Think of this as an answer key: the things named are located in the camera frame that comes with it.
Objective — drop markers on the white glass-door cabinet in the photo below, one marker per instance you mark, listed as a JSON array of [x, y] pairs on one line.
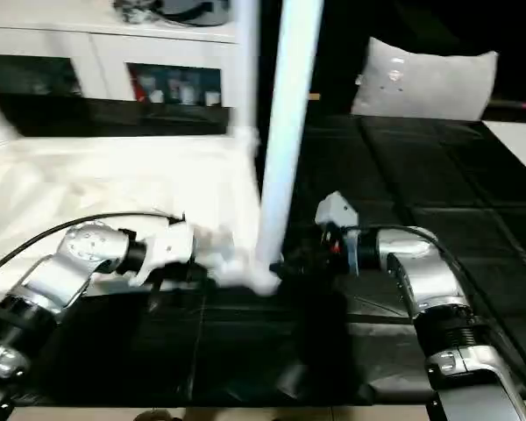
[[114, 48]]

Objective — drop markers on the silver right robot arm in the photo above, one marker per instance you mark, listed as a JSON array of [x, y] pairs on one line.
[[434, 280]]

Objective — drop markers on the grey cushion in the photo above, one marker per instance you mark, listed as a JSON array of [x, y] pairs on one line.
[[425, 79]]

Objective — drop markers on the black work mat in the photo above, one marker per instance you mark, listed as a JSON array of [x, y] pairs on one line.
[[442, 175]]

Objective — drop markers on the grey helmet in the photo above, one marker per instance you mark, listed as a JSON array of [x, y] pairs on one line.
[[193, 11]]

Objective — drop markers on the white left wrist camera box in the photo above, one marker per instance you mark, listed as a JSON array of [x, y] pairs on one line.
[[166, 245]]

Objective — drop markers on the white cup behind glass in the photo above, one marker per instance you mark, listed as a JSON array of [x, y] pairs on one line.
[[210, 97]]

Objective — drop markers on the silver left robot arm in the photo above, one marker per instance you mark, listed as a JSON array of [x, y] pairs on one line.
[[70, 272]]

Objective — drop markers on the red bottle behind glass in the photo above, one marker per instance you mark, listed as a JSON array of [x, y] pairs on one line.
[[137, 87]]

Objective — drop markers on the white flat board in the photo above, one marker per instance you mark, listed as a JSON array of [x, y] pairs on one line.
[[519, 144]]

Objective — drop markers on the white plastic table top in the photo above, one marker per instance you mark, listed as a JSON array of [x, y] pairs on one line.
[[114, 184]]

